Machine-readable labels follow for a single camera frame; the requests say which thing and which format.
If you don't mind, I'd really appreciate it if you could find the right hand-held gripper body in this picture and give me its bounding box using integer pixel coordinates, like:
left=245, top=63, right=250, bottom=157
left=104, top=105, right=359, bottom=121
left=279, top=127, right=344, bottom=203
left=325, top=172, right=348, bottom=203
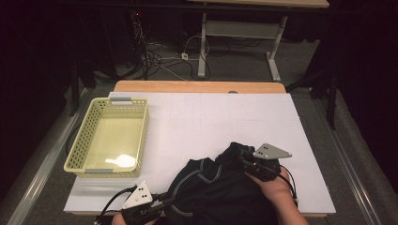
left=245, top=142, right=293, bottom=183

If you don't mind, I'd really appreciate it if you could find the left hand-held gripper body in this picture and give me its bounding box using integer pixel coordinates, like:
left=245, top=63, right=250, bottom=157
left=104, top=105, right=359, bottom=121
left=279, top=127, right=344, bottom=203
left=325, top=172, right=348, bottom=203
left=120, top=181, right=167, bottom=225

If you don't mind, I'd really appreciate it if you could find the black shirt with grey trim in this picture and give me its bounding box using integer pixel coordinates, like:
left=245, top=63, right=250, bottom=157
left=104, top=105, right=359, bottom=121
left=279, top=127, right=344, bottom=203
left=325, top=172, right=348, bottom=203
left=162, top=142, right=283, bottom=225

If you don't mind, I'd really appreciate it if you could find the yellow plastic basket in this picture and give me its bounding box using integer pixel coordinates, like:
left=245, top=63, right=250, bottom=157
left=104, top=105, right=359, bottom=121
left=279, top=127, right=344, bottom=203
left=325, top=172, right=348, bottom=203
left=63, top=97, right=149, bottom=178

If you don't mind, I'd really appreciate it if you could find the person's left hand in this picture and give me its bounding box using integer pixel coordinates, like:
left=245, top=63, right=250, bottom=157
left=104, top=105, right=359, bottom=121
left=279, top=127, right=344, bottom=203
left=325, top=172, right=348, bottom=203
left=112, top=211, right=159, bottom=225

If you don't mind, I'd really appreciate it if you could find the person's right hand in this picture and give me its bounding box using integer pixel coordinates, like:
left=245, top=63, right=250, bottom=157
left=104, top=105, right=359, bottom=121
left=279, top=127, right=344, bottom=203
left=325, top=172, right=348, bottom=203
left=245, top=170, right=297, bottom=207

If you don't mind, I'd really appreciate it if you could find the white board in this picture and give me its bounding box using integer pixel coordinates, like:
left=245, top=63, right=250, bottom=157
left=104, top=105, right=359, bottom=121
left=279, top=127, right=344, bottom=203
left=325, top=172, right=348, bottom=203
left=63, top=91, right=337, bottom=216

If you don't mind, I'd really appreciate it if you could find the black metal stand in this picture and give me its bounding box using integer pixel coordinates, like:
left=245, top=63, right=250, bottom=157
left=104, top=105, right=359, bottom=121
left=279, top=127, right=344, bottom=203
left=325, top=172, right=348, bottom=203
left=285, top=68, right=341, bottom=131

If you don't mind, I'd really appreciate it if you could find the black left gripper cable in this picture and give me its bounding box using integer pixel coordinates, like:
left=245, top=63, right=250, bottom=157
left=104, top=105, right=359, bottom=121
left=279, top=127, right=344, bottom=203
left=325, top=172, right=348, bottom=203
left=93, top=186, right=139, bottom=225

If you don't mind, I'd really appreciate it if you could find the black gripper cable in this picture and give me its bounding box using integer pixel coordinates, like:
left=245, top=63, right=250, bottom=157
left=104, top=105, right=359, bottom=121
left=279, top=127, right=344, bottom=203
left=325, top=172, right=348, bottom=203
left=279, top=164, right=299, bottom=204
left=93, top=186, right=139, bottom=225

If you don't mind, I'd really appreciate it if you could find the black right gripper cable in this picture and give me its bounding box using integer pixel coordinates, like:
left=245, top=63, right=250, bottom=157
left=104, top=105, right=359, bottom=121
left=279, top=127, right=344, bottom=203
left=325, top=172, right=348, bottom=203
left=279, top=164, right=299, bottom=204

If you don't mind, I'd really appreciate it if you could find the grey metal floor rail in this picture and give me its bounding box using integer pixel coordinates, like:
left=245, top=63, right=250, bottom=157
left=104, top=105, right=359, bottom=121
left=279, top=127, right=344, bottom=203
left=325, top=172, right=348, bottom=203
left=6, top=88, right=92, bottom=225
left=313, top=93, right=383, bottom=225

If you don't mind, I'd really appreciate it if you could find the desk with white metal frame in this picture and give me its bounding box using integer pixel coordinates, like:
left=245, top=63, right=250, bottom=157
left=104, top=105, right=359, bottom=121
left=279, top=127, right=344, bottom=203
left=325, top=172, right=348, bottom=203
left=187, top=0, right=330, bottom=83

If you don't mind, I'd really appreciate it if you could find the tangle of black floor cables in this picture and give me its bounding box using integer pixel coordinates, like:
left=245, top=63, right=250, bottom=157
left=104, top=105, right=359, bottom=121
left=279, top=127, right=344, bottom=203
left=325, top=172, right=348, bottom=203
left=130, top=12, right=214, bottom=83

